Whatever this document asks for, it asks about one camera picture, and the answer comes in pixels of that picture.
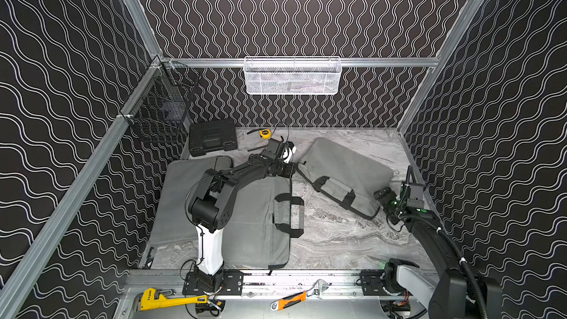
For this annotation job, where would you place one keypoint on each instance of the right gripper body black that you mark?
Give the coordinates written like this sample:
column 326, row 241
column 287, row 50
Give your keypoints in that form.
column 385, row 196

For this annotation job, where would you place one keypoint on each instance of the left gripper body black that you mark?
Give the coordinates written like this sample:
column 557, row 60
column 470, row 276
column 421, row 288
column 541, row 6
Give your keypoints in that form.
column 287, row 170

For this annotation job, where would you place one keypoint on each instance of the grey zippered laptop bag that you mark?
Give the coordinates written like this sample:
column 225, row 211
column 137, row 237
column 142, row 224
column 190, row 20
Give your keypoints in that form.
column 345, row 176

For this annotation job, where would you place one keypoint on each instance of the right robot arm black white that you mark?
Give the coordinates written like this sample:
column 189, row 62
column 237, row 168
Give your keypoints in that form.
column 461, row 291

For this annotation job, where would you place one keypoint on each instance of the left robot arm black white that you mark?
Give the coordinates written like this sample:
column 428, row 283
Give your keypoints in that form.
column 210, row 203

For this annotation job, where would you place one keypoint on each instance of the black hex key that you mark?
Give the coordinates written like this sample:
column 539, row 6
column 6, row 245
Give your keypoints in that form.
column 257, row 148

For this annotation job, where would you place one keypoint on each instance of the yellow tape measure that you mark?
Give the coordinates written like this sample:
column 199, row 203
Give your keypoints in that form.
column 264, row 133

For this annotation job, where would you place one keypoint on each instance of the black plastic tool case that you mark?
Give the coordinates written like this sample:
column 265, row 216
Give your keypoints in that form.
column 212, row 136

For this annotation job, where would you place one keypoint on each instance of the orange adjustable wrench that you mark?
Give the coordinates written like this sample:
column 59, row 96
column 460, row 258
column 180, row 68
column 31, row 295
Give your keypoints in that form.
column 316, row 290

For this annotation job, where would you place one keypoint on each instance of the yellow pipe wrench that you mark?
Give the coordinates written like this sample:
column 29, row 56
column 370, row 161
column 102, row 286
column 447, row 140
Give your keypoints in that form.
column 153, row 299

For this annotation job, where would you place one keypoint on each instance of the white wire mesh basket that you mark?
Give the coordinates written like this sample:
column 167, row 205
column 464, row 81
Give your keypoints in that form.
column 289, row 75

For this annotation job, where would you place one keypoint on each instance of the black wire basket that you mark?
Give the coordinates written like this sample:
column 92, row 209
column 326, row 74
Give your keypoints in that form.
column 161, row 114

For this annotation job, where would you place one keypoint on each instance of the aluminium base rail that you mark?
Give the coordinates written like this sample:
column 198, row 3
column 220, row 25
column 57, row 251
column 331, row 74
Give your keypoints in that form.
column 275, row 284

